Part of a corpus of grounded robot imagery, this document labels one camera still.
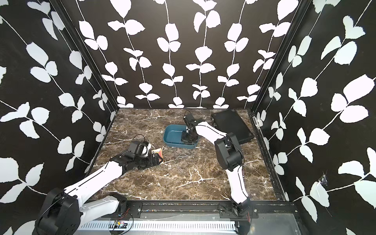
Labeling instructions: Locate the teal plastic storage box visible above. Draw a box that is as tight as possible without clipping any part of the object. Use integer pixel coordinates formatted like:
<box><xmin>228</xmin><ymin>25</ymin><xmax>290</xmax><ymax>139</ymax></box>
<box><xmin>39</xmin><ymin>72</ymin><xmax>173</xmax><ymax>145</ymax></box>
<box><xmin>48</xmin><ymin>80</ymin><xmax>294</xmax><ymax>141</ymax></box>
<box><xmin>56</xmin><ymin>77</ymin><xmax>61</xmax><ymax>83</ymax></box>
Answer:
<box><xmin>163</xmin><ymin>124</ymin><xmax>200</xmax><ymax>149</ymax></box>

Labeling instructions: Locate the playing card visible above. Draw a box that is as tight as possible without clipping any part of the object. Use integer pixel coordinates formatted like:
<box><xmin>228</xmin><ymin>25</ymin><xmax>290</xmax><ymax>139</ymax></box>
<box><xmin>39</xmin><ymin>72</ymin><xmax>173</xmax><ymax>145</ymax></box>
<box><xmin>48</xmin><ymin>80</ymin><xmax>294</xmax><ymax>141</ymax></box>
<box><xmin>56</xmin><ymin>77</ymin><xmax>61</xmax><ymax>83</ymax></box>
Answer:
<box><xmin>151</xmin><ymin>148</ymin><xmax>163</xmax><ymax>160</ymax></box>

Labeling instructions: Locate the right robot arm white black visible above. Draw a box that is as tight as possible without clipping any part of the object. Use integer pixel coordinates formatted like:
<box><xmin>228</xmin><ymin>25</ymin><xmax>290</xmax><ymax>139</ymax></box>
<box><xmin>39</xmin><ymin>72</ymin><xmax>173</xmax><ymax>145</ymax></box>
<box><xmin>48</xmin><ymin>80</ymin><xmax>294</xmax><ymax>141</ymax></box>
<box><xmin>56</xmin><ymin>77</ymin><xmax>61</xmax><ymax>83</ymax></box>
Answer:
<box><xmin>186</xmin><ymin>120</ymin><xmax>251</xmax><ymax>213</ymax></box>

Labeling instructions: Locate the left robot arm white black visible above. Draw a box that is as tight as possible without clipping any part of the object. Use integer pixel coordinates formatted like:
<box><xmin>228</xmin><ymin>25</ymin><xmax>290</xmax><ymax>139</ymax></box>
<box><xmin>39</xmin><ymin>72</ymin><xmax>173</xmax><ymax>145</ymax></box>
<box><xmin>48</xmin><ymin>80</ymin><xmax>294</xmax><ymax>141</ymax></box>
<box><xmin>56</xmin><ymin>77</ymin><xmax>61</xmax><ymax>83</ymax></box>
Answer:
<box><xmin>34</xmin><ymin>152</ymin><xmax>164</xmax><ymax>235</ymax></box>

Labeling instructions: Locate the steel nail pile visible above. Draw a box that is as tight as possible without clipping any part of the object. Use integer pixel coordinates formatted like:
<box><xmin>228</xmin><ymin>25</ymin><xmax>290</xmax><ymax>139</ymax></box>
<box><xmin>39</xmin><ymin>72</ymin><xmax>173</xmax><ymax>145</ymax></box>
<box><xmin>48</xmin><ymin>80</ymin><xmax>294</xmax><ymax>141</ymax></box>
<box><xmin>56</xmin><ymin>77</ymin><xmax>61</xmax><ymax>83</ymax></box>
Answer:
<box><xmin>168</xmin><ymin>149</ymin><xmax>202</xmax><ymax>175</ymax></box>

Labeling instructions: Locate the black carrying case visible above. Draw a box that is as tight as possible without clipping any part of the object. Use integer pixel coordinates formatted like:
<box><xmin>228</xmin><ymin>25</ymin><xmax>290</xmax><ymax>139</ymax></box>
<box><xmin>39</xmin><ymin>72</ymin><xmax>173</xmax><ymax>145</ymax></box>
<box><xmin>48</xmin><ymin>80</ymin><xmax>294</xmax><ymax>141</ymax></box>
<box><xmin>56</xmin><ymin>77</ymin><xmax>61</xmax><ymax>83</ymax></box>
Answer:
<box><xmin>211</xmin><ymin>109</ymin><xmax>254</xmax><ymax>145</ymax></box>

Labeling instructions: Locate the white perforated strip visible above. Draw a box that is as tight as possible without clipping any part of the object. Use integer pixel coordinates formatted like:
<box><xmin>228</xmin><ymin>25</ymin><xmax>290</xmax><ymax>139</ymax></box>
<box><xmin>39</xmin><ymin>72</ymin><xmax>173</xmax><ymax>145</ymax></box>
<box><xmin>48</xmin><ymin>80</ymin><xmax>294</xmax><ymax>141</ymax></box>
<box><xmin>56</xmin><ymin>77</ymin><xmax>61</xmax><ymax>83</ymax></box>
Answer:
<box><xmin>78</xmin><ymin>221</ymin><xmax>237</xmax><ymax>233</ymax></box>

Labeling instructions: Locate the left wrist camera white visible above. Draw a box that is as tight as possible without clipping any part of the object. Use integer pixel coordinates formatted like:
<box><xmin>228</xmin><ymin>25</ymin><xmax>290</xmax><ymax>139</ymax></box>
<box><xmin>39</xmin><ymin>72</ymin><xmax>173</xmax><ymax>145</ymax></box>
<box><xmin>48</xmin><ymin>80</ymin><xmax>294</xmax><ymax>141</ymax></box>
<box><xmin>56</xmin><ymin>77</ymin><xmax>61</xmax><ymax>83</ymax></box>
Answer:
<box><xmin>125</xmin><ymin>141</ymin><xmax>151</xmax><ymax>159</ymax></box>

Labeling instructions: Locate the small circuit board with wires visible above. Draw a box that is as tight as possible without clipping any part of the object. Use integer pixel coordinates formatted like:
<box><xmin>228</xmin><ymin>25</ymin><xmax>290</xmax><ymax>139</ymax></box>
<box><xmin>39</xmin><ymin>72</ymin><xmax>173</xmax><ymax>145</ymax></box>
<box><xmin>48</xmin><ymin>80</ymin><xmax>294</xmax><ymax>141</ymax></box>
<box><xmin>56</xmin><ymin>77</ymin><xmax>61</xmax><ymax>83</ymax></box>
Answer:
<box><xmin>110</xmin><ymin>209</ymin><xmax>134</xmax><ymax>235</ymax></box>

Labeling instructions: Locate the black front rail base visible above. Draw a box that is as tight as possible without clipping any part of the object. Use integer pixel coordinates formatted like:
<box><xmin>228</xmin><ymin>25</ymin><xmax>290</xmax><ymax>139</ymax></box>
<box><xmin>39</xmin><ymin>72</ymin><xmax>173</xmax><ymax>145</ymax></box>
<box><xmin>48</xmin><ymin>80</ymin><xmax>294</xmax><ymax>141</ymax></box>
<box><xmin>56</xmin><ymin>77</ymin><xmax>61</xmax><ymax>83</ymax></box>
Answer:
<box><xmin>126</xmin><ymin>200</ymin><xmax>299</xmax><ymax>220</ymax></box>

